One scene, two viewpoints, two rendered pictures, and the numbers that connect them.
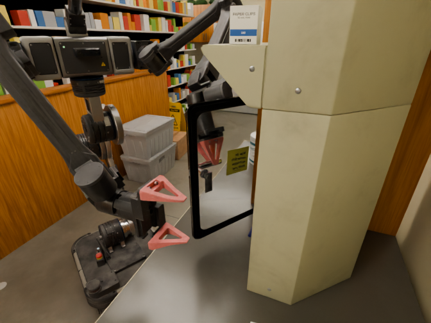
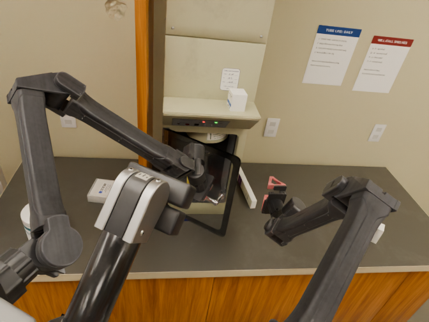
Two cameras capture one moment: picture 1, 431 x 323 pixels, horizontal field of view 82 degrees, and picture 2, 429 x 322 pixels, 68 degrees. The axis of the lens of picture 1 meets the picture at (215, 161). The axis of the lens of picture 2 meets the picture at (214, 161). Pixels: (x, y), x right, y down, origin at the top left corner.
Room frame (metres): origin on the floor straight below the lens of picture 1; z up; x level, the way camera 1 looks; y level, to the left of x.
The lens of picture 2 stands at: (1.09, 0.74, 1.99)
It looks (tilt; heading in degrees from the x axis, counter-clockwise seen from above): 36 degrees down; 237
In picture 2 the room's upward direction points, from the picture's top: 9 degrees clockwise
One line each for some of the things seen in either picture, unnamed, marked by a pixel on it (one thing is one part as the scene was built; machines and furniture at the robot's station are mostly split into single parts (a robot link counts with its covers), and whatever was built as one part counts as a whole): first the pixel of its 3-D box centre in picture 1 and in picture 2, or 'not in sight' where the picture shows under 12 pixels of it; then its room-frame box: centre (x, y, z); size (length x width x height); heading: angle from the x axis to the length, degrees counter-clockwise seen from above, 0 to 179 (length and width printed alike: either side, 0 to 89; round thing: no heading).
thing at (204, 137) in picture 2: not in sight; (207, 125); (0.52, -0.23, 1.34); 0.18 x 0.18 x 0.05
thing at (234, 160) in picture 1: (236, 166); (196, 186); (0.63, -0.06, 1.19); 0.30 x 0.01 x 0.40; 124
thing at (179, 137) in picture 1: (174, 144); not in sight; (3.32, 0.60, 0.14); 0.41 x 0.32 x 0.28; 164
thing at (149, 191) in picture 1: (164, 200); (273, 187); (0.39, 0.10, 1.24); 0.09 x 0.07 x 0.07; 68
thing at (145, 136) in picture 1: (148, 135); not in sight; (2.74, 0.79, 0.49); 0.60 x 0.42 x 0.33; 158
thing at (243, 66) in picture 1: (254, 68); (209, 119); (0.59, -0.09, 1.46); 0.32 x 0.12 x 0.10; 158
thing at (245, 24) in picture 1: (245, 25); (237, 99); (0.52, -0.06, 1.54); 0.05 x 0.05 x 0.06; 73
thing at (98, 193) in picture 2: not in sight; (109, 191); (0.89, -0.39, 0.96); 0.16 x 0.12 x 0.04; 149
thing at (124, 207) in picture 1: (136, 207); (276, 207); (0.42, 0.16, 1.21); 0.07 x 0.07 x 0.10; 68
